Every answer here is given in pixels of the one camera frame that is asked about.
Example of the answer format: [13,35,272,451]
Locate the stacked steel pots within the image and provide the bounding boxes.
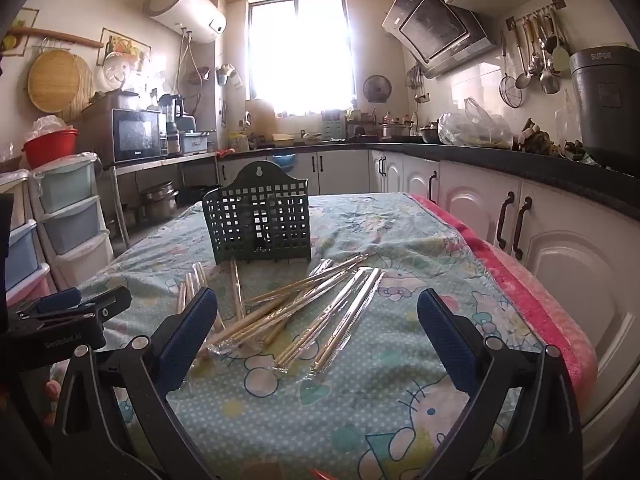
[140,182,180,221]

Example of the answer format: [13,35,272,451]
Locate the white cylindrical water heater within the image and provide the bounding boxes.
[143,0,227,43]

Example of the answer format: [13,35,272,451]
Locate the black kitchen countertop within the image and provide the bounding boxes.
[215,137,640,221]

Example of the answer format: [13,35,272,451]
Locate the blue plastic storage box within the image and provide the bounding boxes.
[179,130,217,156]

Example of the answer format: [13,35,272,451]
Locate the green plastic utensil basket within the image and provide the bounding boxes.
[202,161,313,266]

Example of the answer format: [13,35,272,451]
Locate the ginger roots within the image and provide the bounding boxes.
[517,117,566,156]

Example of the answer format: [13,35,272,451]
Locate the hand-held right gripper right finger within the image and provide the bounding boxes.
[416,287,584,480]

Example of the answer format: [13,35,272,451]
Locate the small utensils beside hood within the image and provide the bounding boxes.
[407,62,426,103]

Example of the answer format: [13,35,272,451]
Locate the steel cooking pot with lid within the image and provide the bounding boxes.
[380,117,416,138]

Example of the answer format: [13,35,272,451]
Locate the person's left hand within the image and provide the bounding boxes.
[42,377,63,428]

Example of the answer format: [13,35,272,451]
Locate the wooden rolling pin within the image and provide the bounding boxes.
[7,27,105,50]

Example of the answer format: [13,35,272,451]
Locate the black glass range hood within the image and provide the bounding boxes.
[382,0,498,80]

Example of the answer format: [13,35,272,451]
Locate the small round wall fan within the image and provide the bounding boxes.
[362,75,392,103]

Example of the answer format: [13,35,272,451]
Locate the grey cylindrical appliance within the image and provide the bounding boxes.
[570,47,640,171]

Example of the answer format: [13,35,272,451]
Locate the fruit wall poster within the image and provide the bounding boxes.
[97,27,151,68]

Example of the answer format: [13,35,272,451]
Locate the teal knife holder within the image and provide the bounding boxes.
[321,110,346,141]

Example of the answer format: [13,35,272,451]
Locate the row of hanging kitchen utensils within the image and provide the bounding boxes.
[499,7,572,109]

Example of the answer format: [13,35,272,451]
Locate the brown cardboard box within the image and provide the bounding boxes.
[82,91,141,121]

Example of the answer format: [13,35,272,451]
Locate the black blender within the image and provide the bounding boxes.
[159,92,187,156]

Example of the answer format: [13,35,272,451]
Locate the clear plastic food bag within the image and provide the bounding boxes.
[437,97,515,150]

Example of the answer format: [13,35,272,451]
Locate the pastel plastic drawer cabinet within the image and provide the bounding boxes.
[0,170,56,306]
[30,152,115,281]

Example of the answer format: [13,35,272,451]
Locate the round bamboo tray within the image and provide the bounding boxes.
[27,50,95,121]

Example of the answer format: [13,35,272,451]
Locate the cartoon printed blanket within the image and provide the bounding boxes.
[47,191,551,480]

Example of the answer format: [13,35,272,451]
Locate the metal kitchen shelf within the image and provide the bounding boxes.
[102,152,221,251]

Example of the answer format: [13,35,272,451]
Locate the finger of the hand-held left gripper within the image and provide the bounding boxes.
[19,287,83,322]
[75,286,133,333]

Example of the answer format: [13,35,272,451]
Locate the chopsticks in basket right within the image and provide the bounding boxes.
[407,192,598,411]

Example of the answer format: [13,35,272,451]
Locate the pile of chopsticks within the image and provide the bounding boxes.
[176,252,386,376]

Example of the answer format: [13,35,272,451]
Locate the red plastic basin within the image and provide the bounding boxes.
[22,129,80,169]

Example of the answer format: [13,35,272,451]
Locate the wooden cutting board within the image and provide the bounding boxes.
[245,99,277,136]

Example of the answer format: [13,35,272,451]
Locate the black microwave oven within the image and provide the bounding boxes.
[111,108,168,163]

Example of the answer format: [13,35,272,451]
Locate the kitchen window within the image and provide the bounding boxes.
[246,0,357,116]

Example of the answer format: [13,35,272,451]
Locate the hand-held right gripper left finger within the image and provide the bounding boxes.
[50,287,221,480]

